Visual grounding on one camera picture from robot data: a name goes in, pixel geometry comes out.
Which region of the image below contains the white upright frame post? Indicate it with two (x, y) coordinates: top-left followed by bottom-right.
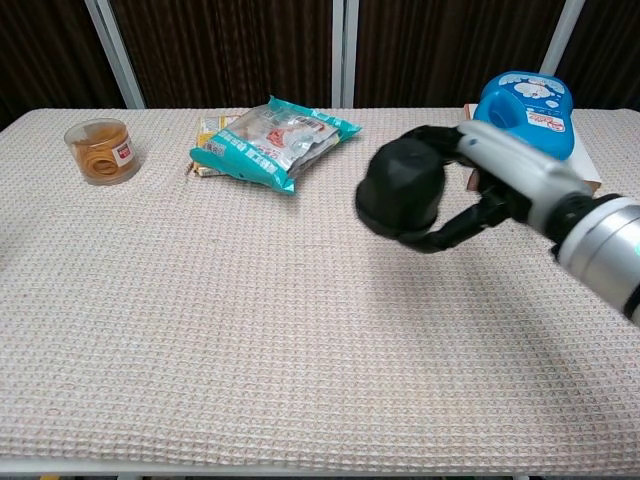
(330, 0), (360, 109)

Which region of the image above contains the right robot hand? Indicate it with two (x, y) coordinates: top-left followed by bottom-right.
(399, 119), (595, 255)

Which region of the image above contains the dark brown curtain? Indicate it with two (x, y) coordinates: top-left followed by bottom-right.
(0, 0), (640, 132)

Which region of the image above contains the clear jar of rubber bands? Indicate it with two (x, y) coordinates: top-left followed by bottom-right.
(63, 117), (142, 187)

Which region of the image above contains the black faceted dice cup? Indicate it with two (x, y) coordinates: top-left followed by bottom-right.
(363, 135), (446, 229)

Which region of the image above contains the beige waffle tablecloth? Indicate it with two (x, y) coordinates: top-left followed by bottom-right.
(0, 107), (640, 474)

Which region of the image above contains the blue pump bottle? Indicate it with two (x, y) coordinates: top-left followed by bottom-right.
(473, 71), (575, 161)

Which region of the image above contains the yellow snack packet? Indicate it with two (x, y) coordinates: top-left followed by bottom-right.
(184, 113), (246, 180)

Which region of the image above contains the white slanted frame post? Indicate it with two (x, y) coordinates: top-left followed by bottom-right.
(83, 0), (146, 110)
(538, 0), (586, 76)

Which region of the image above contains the white flat cardboard box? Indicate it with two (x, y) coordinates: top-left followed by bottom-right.
(463, 103), (605, 194)

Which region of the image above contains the teal snack bag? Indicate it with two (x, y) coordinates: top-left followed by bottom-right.
(188, 94), (363, 196)

